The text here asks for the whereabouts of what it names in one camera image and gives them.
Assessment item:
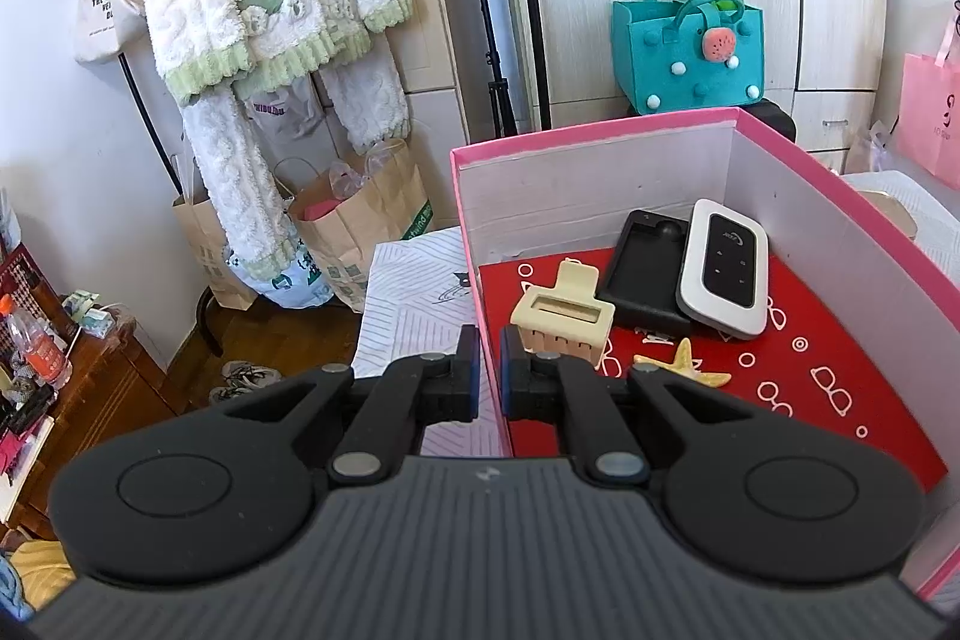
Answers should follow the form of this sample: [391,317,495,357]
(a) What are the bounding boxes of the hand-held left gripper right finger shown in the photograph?
[500,326,760,485]

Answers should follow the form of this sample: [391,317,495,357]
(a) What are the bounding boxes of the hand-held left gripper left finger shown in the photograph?
[223,324,482,488]

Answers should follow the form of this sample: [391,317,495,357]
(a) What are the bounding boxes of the cream hair claw clip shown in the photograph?
[509,258,617,372]

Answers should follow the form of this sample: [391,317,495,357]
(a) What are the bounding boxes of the black rectangular case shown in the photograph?
[595,208,695,338]

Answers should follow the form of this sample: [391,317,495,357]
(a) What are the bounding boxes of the yellow starfish hair clip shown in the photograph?
[633,337,733,390]

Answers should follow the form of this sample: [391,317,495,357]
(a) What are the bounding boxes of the white portable router black face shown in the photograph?
[676,198,770,342]

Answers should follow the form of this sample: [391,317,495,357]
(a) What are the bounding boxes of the pink cardboard shoe box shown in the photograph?
[449,107,960,620]

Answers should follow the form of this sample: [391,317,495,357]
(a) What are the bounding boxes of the brown paper bag green label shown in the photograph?
[288,138,437,313]

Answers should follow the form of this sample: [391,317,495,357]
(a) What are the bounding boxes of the white printed plastic bag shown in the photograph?
[224,233,335,310]

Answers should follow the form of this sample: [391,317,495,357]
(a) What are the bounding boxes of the white sneakers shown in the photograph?
[209,360,283,405]

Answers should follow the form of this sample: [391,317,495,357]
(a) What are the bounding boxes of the plain brown paper bag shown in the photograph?
[172,155,257,312]

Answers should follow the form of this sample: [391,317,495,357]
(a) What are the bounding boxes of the red patterned paper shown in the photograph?
[475,249,948,492]

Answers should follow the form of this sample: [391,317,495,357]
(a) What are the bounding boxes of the teal felt handbag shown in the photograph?
[610,0,767,117]

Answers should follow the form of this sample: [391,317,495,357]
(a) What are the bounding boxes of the brown wooden cabinet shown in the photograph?
[0,308,178,540]

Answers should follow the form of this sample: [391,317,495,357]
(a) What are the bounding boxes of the small white green carton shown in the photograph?
[63,288,122,338]

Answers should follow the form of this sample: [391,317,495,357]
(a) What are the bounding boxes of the beige oval case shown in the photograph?
[858,185,920,241]

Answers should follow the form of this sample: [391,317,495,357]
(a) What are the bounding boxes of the black coat rack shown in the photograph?
[75,0,227,357]

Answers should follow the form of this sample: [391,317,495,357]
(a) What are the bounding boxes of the orange drink bottle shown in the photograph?
[0,294,73,390]

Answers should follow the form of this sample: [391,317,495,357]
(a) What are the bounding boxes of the yellow cloth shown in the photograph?
[10,538,77,612]

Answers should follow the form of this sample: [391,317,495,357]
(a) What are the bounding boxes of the pink paper gift bag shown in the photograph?
[898,0,960,192]

